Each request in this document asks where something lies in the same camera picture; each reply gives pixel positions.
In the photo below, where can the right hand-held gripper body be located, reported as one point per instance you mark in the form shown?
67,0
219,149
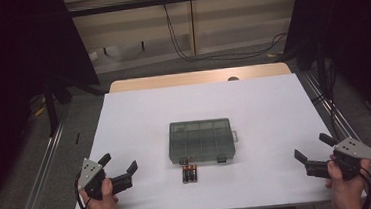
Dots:
354,149

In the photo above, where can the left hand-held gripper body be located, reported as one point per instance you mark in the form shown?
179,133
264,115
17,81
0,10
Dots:
88,172

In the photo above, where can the black and copper battery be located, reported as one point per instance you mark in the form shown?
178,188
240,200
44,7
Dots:
185,174
194,174
189,174

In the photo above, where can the grey transparent compartment box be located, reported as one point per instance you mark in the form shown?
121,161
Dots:
201,140

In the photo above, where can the person's right hand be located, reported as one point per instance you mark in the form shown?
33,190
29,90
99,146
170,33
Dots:
347,193

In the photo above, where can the small black floor object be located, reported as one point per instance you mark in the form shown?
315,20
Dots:
77,138

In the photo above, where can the dark table grommet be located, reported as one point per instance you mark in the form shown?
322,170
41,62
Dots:
233,78

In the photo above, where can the large black curtain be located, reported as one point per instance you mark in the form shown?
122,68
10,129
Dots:
350,21
13,64

